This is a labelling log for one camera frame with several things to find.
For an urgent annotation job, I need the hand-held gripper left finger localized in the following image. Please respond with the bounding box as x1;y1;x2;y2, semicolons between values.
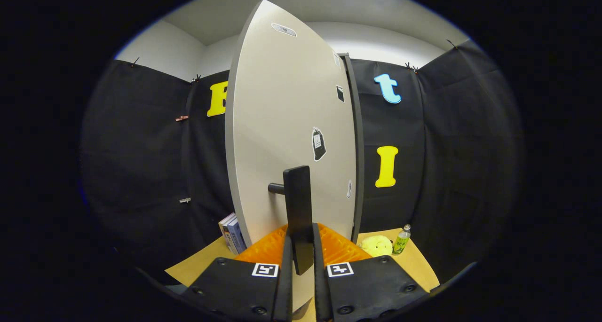
181;223;294;322

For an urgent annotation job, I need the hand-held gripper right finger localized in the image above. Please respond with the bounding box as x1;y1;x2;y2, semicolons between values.
312;222;431;322

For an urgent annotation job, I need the grey shoe cabinet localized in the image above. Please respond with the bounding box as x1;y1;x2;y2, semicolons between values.
340;53;365;245

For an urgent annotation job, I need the yellow plush toy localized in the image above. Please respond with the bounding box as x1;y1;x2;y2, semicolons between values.
358;235;393;258

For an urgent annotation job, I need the white cover book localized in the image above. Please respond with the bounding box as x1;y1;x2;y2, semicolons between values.
218;212;238;255

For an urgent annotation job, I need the green drink bottle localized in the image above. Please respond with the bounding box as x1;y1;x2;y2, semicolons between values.
393;224;412;255

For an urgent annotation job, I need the black backdrop cloth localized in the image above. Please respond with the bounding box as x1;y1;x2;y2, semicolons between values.
80;40;525;285

